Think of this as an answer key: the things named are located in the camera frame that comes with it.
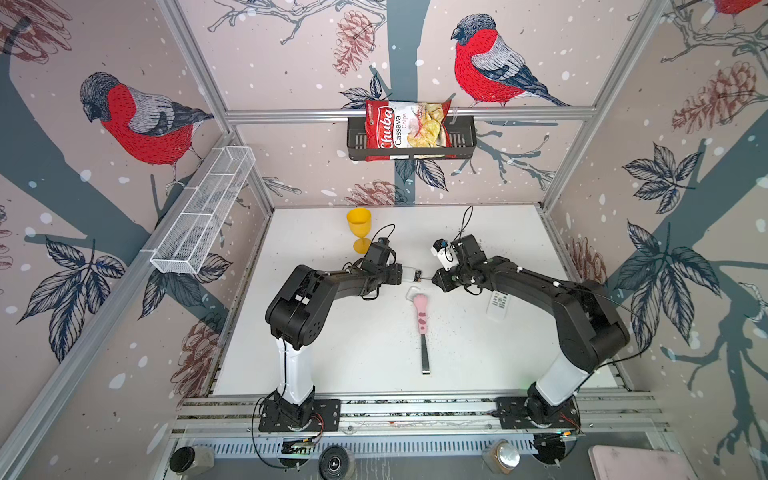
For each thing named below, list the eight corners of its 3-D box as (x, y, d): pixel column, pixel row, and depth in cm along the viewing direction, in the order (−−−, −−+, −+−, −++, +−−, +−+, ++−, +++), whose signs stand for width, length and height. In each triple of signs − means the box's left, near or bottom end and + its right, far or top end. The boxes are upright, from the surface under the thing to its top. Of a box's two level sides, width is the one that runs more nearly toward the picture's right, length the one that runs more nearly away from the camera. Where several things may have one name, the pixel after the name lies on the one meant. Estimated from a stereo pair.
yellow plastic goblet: (352, 254, 109) (346, 223, 96) (353, 239, 114) (348, 207, 101) (372, 254, 109) (368, 223, 96) (372, 238, 114) (370, 207, 101)
